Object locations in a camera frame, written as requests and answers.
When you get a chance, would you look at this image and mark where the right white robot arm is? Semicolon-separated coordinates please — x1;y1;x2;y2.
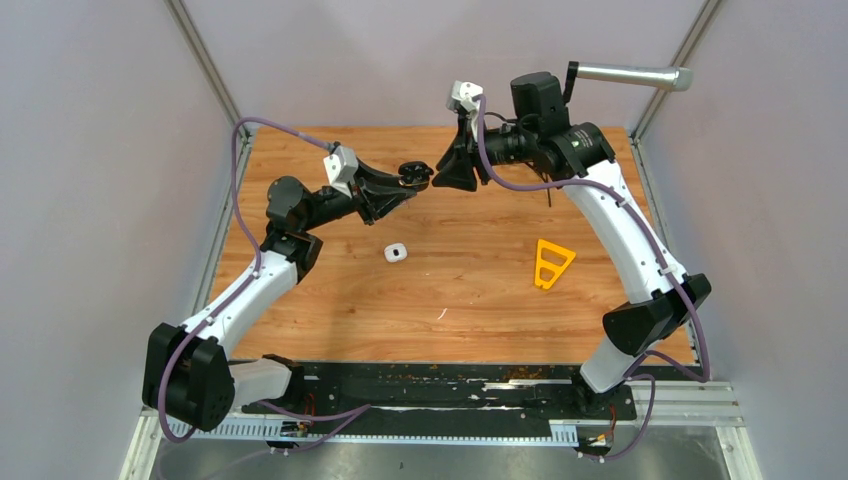
433;62;711;418

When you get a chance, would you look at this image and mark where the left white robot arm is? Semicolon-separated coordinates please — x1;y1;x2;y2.
142;154;433;442

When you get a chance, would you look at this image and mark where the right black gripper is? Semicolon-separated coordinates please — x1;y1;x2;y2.
432;112;537;191

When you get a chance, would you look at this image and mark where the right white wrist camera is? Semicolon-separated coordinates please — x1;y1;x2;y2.
446;80;484;142

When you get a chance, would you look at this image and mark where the yellow triangular plastic piece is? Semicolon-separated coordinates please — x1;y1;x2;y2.
533;239;577;290

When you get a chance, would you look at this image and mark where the black earbud charging case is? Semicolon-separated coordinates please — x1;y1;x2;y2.
398;161;434;192

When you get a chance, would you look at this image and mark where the black tripod stand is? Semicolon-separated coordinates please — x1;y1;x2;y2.
543;61;579;181

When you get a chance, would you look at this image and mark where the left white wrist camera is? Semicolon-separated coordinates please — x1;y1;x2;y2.
323;145;359;198

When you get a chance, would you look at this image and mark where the white earbud charging case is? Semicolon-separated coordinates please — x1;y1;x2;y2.
384;243;408;263

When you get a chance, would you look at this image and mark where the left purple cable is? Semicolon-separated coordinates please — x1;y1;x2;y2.
156;116;336;445

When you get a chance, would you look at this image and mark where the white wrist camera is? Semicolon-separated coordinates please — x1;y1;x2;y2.
323;145;359;198
446;80;484;142

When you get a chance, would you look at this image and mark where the silver microphone tube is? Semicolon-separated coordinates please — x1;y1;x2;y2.
575;62;694;92

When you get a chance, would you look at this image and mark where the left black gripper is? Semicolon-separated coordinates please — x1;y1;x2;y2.
302;156;418;233

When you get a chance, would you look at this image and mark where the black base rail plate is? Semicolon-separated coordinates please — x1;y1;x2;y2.
269;361;638;440

